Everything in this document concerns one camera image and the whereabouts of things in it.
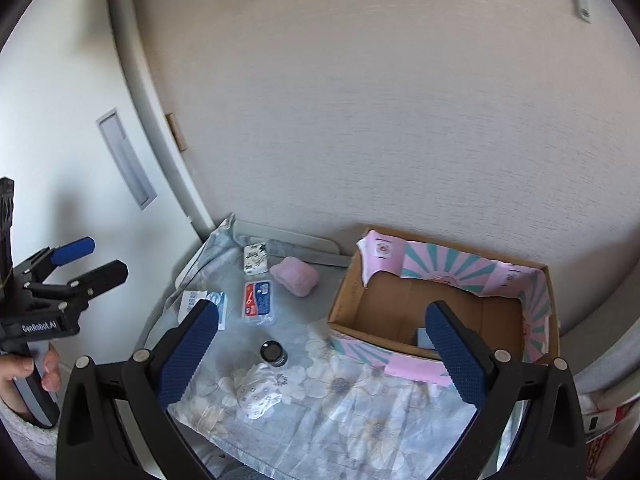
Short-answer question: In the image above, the red blue blister pack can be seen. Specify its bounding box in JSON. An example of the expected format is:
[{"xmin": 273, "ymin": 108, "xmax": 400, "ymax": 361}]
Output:
[{"xmin": 239, "ymin": 280, "xmax": 274, "ymax": 324}]

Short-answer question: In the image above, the white patterned cloth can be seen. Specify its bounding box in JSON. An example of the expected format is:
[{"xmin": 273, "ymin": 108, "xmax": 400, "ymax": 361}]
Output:
[{"xmin": 232, "ymin": 362, "xmax": 284, "ymax": 421}]

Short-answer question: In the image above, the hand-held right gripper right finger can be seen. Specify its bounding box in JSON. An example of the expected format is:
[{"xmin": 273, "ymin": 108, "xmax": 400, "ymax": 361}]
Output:
[{"xmin": 425, "ymin": 300, "xmax": 586, "ymax": 480}]

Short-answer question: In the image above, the grey door frame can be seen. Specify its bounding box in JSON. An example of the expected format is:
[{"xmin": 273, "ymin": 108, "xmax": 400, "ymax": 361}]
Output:
[{"xmin": 106, "ymin": 0, "xmax": 217, "ymax": 242}]

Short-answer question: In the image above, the person's left forearm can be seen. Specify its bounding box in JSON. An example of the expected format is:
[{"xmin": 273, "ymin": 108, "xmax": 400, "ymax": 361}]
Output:
[{"xmin": 0, "ymin": 399, "xmax": 62, "ymax": 463}]

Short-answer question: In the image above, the person's left hand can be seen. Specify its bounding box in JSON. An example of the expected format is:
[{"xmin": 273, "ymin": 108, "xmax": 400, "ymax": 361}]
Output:
[{"xmin": 0, "ymin": 344, "xmax": 63, "ymax": 415}]

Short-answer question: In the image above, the small black jar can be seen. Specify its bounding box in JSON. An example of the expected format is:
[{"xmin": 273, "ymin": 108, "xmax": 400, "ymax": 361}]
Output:
[{"xmin": 259, "ymin": 340, "xmax": 290, "ymax": 367}]

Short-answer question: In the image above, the floral tissue packet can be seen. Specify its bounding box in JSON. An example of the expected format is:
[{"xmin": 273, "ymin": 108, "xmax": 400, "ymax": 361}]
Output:
[{"xmin": 243, "ymin": 242, "xmax": 271, "ymax": 276}]

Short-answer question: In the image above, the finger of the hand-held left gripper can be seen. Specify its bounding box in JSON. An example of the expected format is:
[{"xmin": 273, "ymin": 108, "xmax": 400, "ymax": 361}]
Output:
[
  {"xmin": 27, "ymin": 259, "xmax": 130, "ymax": 307},
  {"xmin": 15, "ymin": 236, "xmax": 96, "ymax": 282}
]

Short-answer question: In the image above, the pink teal cardboard box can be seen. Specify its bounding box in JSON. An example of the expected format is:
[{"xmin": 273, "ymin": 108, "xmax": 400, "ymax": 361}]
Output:
[{"xmin": 327, "ymin": 225, "xmax": 564, "ymax": 387}]

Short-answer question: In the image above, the blue white packet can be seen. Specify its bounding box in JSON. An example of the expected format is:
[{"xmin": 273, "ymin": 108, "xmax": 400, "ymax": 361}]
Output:
[{"xmin": 178, "ymin": 289, "xmax": 229, "ymax": 332}]

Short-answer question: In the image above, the white red printed bag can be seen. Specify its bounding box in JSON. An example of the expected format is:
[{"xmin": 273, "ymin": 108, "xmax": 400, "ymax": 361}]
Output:
[{"xmin": 574, "ymin": 347, "xmax": 640, "ymax": 480}]

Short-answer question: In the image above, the recessed door handle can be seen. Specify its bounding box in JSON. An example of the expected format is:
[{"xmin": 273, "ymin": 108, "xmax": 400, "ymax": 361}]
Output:
[{"xmin": 95, "ymin": 109, "xmax": 157, "ymax": 211}]

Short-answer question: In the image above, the white sliding door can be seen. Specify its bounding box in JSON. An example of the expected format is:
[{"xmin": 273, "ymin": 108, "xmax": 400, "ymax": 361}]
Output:
[{"xmin": 0, "ymin": 0, "xmax": 202, "ymax": 356}]

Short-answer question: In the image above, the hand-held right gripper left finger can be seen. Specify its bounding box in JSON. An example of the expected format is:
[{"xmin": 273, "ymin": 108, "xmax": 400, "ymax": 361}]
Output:
[{"xmin": 56, "ymin": 300, "xmax": 221, "ymax": 480}]

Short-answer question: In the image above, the brown door strike plate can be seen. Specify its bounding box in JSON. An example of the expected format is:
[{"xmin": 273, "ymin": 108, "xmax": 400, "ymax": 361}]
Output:
[{"xmin": 165, "ymin": 112, "xmax": 189, "ymax": 152}]

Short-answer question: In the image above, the pink fluffy cloth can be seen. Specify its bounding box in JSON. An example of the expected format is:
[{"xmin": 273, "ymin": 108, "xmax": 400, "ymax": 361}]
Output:
[{"xmin": 269, "ymin": 256, "xmax": 321, "ymax": 299}]

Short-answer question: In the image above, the floral bed sheet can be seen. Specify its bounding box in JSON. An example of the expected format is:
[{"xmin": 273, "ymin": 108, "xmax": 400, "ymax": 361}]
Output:
[{"xmin": 135, "ymin": 212, "xmax": 532, "ymax": 480}]

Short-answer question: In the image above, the pale grey small container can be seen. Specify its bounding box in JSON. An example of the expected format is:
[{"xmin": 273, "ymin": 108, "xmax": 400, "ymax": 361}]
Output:
[{"xmin": 414, "ymin": 327, "xmax": 441, "ymax": 361}]

